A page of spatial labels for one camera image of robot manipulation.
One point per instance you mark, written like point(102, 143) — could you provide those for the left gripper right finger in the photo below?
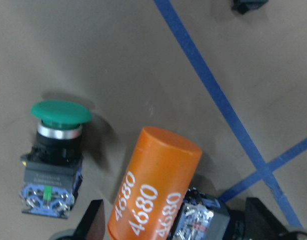
point(260, 222)

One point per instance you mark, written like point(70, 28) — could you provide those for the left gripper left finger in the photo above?
point(92, 224)

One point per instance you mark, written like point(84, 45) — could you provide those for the green push button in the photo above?
point(53, 166)
point(201, 217)

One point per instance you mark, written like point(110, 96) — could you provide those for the orange cylinder with 4680 print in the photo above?
point(154, 185)

